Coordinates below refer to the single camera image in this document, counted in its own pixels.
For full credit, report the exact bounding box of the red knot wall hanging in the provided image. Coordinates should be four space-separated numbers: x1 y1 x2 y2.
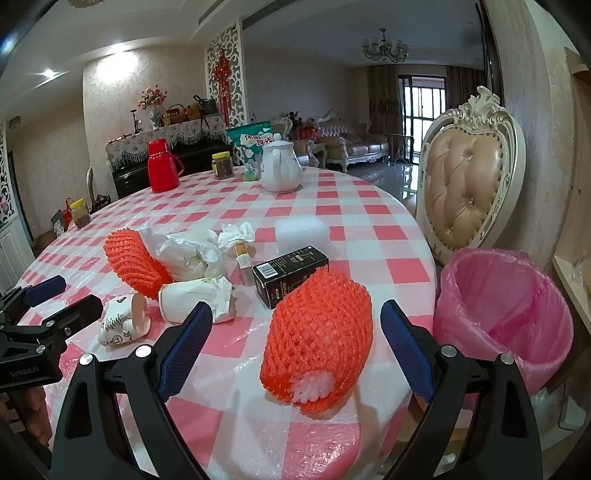
213 52 235 125

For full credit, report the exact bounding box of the white foam sheet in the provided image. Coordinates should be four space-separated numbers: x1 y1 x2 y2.
274 216 329 252

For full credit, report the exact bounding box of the yellow lid glass jar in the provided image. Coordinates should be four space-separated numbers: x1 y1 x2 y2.
69 198 92 229
212 152 233 180

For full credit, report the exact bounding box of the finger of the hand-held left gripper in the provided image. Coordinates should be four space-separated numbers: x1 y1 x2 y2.
25 294 103 343
0 275 66 319

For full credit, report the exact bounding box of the chandelier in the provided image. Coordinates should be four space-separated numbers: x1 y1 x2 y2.
361 28 409 63

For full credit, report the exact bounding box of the pink lined trash bin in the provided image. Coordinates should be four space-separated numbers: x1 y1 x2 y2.
434 248 574 398

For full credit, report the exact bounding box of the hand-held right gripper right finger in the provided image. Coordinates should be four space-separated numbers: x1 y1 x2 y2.
379 299 543 480

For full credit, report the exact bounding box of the pink checkered tablecloth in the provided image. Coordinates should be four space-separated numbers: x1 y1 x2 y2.
14 166 439 480

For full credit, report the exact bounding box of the white printed paper cup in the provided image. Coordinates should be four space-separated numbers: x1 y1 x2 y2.
99 293 151 352

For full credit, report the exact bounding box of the balcony glass door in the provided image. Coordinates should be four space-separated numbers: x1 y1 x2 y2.
399 74 446 162

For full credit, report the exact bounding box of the cream carved armchair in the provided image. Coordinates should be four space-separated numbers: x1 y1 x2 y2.
272 116 324 169

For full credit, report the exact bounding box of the person's left hand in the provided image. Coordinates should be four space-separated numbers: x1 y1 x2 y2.
0 385 52 446

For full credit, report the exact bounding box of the cream tufted dining chair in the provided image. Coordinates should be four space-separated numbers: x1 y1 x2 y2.
414 86 527 266

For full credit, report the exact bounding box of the red thermos jug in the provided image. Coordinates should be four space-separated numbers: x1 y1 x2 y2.
148 138 185 193

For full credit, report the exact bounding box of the crumpled white plastic bag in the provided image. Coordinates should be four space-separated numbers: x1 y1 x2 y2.
139 226 227 282

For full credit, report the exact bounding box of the black carton box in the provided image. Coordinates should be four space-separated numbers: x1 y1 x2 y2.
252 246 330 309

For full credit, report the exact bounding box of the long white carton box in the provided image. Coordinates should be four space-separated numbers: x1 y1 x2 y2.
235 240 256 286

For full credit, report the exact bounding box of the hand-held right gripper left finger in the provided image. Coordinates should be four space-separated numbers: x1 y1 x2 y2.
51 300 214 480

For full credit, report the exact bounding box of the white ceramic teapot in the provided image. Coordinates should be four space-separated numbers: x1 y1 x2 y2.
261 134 304 193

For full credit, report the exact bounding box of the white lattice partition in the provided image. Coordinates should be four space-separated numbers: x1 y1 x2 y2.
205 30 245 130

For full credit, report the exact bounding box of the flower vase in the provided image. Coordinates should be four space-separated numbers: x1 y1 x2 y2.
139 85 169 129

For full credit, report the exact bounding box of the brown curtain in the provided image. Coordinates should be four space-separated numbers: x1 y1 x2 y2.
355 65 402 137

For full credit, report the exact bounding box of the floral lace piano cover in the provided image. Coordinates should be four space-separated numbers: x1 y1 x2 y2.
105 114 229 174

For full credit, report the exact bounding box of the cream carved sofa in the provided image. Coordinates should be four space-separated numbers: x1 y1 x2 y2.
316 109 391 172

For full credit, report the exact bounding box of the green snack bag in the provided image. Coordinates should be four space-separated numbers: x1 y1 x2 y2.
226 121 278 169

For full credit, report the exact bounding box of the orange foam fruit net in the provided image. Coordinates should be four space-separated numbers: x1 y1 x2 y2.
260 269 374 418
103 229 174 298

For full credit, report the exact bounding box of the black upright piano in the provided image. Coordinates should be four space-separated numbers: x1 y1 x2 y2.
105 115 232 200

